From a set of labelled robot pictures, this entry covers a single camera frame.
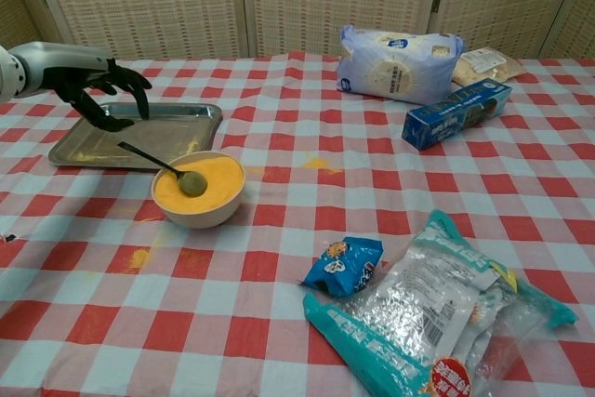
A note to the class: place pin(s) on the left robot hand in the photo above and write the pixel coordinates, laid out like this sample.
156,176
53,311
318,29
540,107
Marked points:
65,67

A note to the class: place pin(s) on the black spoon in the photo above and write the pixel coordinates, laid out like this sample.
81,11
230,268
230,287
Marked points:
193,184

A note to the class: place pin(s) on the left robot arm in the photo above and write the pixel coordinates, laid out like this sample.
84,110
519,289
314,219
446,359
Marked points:
9,76

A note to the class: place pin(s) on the rectangular metal tray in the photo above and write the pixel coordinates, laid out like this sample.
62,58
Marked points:
186,127

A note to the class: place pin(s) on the yellow bowl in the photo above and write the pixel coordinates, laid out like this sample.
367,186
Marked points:
218,183

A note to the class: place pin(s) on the spilled yellow powder pile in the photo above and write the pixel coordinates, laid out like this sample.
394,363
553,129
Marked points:
316,163

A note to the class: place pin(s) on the red white checkered tablecloth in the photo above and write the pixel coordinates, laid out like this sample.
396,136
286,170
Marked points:
279,276

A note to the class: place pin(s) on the light purple food bag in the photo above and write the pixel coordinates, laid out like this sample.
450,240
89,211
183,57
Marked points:
395,71

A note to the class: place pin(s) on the small blue snack packet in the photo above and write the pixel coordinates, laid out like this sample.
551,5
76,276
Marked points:
344,267

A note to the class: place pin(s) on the blue cling wrap box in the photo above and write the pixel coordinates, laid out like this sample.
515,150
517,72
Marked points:
446,123

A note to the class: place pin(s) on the clear bag of crackers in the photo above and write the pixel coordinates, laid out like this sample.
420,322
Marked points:
488,67

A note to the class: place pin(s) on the large teal clear snack bag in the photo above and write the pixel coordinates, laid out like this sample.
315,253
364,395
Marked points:
418,313

